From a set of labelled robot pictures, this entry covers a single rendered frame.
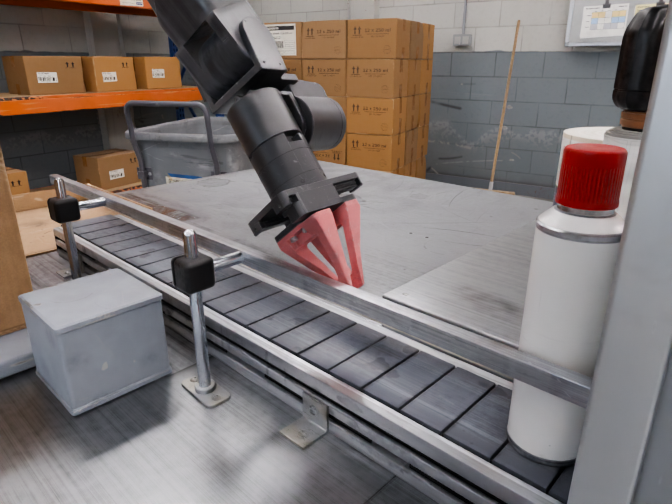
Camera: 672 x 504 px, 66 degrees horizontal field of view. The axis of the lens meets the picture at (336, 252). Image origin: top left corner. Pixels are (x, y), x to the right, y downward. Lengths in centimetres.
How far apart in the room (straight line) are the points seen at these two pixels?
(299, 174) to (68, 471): 30
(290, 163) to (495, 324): 26
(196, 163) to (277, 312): 215
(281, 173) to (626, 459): 36
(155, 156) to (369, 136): 159
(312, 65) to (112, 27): 213
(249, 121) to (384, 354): 25
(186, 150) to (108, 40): 277
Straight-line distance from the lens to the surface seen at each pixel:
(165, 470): 46
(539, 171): 487
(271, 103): 50
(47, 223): 115
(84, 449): 50
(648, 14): 58
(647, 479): 20
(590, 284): 33
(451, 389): 44
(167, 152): 274
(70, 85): 429
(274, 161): 48
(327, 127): 55
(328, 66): 385
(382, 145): 371
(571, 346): 34
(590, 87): 474
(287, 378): 49
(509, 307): 59
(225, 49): 51
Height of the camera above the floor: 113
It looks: 20 degrees down
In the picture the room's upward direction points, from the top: straight up
